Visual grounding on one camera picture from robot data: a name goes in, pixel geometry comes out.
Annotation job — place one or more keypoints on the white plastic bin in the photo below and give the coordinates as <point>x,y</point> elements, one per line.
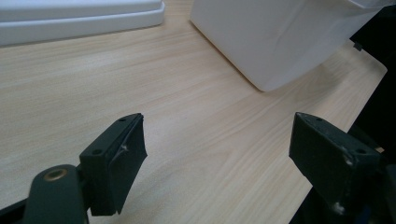
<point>274,40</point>

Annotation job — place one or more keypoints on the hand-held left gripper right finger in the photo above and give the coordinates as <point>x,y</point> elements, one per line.
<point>336,161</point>

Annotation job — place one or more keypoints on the white flat tray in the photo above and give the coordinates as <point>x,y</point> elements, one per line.
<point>77,18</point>

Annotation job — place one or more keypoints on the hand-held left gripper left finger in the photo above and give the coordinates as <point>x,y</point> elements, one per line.
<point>112,168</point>

